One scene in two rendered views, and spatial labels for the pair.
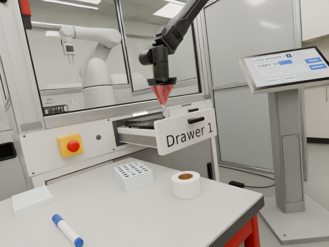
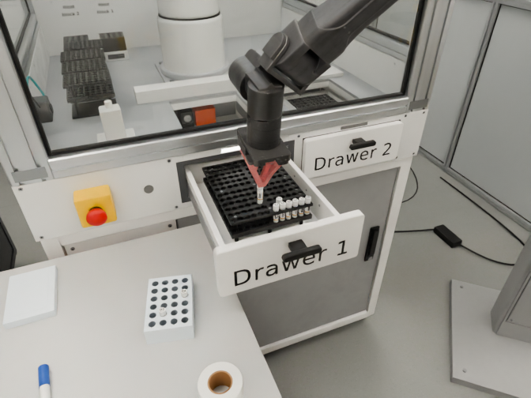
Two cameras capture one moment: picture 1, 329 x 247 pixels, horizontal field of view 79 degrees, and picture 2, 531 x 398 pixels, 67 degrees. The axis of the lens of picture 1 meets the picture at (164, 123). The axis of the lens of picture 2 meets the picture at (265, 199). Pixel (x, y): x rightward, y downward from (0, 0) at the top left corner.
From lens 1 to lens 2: 0.47 m
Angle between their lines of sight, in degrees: 33
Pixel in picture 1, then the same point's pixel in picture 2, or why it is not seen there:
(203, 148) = (372, 202)
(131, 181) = (156, 335)
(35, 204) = (31, 318)
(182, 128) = (273, 257)
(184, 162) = not seen: hidden behind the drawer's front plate
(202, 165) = not seen: hidden behind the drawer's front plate
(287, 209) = (503, 329)
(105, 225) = not seen: outside the picture
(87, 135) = (128, 186)
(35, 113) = (35, 153)
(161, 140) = (223, 279)
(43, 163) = (56, 226)
